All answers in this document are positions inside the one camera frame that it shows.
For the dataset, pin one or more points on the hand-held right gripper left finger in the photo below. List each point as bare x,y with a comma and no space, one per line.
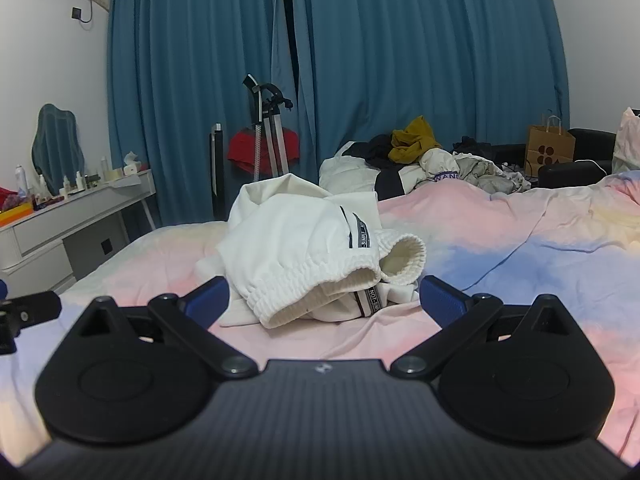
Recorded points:
210,296

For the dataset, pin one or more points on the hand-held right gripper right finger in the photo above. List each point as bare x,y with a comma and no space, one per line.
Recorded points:
442,300

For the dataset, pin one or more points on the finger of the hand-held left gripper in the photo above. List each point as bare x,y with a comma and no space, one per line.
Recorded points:
35,304

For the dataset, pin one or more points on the white pants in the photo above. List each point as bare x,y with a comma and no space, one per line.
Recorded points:
295,240

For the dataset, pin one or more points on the white dressing desk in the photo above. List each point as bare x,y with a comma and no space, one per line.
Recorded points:
40,240

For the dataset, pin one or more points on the pastel bed sheet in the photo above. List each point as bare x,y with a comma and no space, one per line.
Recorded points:
525,270

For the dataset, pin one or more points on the orange tray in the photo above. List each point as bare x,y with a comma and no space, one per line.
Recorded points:
15,216

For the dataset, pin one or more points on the small white bottle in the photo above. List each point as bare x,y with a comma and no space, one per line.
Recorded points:
79,181
66,187
43,185

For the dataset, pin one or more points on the slim standing panel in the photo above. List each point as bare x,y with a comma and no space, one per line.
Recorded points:
216,175

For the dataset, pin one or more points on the white spray bottle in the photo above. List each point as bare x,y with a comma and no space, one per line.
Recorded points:
20,180

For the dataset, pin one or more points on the grey crumpled cloth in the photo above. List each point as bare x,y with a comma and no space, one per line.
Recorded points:
492,172

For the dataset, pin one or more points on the red cloth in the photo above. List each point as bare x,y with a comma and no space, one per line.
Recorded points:
245,152

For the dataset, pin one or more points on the tall clear bottle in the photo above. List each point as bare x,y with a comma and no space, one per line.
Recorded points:
104,169

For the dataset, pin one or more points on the white tissue box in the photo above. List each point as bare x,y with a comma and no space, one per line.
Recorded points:
132,165

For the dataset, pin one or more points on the white and black jacket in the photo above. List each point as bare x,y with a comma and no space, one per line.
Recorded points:
350,175

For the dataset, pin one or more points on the mustard cloth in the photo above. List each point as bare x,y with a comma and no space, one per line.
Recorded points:
412,142

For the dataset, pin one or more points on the wavy vanity mirror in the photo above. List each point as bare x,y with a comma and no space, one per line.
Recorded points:
54,142

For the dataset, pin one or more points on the black cloth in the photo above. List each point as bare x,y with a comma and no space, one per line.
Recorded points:
377,150

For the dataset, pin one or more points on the brown paper bag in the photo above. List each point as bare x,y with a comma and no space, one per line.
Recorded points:
547,147

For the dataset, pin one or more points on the black sofa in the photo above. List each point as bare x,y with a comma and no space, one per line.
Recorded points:
590,160

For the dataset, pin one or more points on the blue curtain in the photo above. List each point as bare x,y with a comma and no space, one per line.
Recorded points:
425,45
190,85

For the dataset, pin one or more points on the white plastic bag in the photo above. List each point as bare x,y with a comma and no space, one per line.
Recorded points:
627,140

